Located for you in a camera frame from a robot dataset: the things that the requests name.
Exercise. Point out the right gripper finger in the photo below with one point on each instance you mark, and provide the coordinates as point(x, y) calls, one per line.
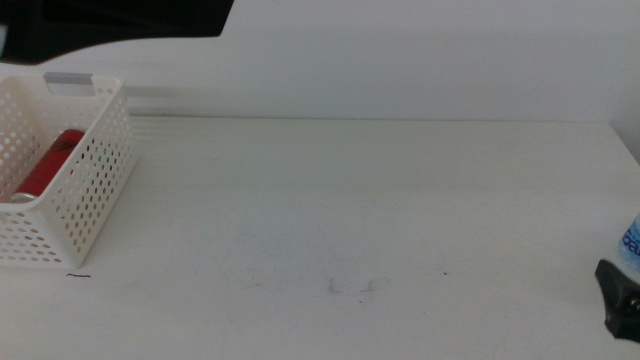
point(622, 305)

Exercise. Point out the clear water bottle blue label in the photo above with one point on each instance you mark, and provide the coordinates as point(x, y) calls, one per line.
point(632, 245)

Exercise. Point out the red cola can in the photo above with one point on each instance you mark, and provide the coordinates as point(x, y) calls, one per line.
point(47, 165)

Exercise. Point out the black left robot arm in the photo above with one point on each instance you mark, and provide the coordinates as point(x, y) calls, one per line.
point(100, 20)

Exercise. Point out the white perforated plastic basket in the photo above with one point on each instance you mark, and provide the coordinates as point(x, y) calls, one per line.
point(25, 207)

